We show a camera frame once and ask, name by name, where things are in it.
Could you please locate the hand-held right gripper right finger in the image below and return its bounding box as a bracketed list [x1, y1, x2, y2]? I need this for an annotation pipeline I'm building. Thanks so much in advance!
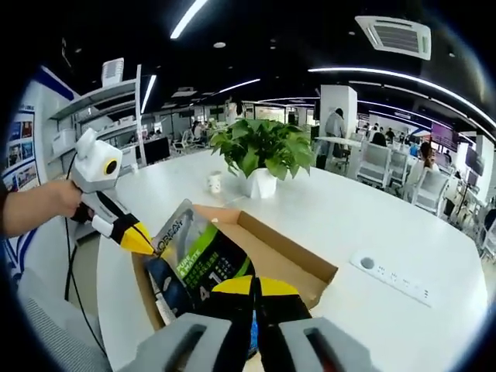
[255, 275, 375, 372]

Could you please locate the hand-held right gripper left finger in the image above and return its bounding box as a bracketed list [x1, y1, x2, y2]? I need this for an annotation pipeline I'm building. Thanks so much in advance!
[127, 275, 257, 372]

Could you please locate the brown cardboard shoe box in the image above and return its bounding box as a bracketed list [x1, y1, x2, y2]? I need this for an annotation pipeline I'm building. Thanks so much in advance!
[131, 204, 339, 330]

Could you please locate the soft dark green grey pouch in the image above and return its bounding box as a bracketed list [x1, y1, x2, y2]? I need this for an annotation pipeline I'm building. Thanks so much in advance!
[143, 198, 259, 322]

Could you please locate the person's left hand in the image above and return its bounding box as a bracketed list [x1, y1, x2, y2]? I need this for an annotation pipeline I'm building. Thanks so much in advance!
[53, 180, 96, 224]

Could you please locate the set of white storage bins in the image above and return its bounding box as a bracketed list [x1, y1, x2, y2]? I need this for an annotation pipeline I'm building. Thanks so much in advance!
[52, 127, 78, 154]

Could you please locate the black desk monitor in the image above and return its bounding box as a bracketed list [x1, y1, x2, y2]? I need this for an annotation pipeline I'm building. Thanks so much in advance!
[141, 137, 171, 166]

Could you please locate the white metal storage rack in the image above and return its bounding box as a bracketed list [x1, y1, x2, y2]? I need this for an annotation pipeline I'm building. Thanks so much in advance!
[48, 64, 148, 171]

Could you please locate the white slatted device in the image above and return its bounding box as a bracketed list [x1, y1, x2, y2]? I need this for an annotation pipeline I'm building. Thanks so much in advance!
[101, 57, 125, 88]

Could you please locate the white paper cup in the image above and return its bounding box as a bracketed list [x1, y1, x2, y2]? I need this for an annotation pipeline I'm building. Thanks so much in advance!
[208, 170, 224, 194]

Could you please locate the white table outlet panel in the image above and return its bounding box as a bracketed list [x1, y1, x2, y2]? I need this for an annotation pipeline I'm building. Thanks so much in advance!
[350, 250, 433, 308]

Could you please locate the white mesh office chair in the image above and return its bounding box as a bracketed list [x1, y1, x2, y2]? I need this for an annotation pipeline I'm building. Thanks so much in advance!
[15, 267, 113, 372]

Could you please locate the green plant in white pot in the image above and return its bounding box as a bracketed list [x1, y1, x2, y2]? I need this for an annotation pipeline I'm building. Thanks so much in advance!
[208, 118, 317, 199]

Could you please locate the straight ceiling light strip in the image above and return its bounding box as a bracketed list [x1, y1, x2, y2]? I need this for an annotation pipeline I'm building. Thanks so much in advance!
[169, 0, 210, 40]

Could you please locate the cluster of white desk chairs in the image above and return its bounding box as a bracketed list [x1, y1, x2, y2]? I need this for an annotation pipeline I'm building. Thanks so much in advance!
[356, 139, 453, 216]

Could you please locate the curved ceiling light strip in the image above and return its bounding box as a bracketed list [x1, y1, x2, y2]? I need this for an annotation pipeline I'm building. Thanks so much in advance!
[308, 66, 496, 129]

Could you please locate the ceiling air conditioner cassette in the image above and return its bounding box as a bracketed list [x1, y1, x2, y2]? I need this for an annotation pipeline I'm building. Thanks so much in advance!
[354, 15, 432, 61]

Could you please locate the blue white wall poster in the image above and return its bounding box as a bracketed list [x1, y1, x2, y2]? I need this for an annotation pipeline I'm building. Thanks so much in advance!
[2, 110, 42, 193]

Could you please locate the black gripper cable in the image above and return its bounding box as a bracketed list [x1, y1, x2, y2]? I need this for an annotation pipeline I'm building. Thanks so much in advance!
[64, 216, 108, 353]

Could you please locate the purple wall screen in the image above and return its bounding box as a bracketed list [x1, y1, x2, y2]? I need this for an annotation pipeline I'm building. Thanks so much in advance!
[429, 122, 460, 150]

